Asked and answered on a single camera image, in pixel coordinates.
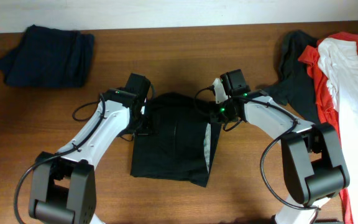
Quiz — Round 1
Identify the black t-shirt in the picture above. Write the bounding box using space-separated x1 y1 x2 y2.
131 93 221 187

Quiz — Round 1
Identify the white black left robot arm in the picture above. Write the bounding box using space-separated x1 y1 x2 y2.
26 87 149 224

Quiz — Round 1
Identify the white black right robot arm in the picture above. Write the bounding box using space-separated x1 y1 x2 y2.
213 89 350 223

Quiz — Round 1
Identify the dark green-black garment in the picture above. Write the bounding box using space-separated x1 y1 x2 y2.
263 30 320 124

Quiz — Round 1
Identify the red t-shirt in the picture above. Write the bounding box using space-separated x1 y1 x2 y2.
298 32 358 223

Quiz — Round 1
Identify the folded navy blue garment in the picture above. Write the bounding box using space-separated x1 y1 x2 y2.
0 25 94 88

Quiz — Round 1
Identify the white t-shirt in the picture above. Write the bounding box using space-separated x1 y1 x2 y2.
318 38 358 223

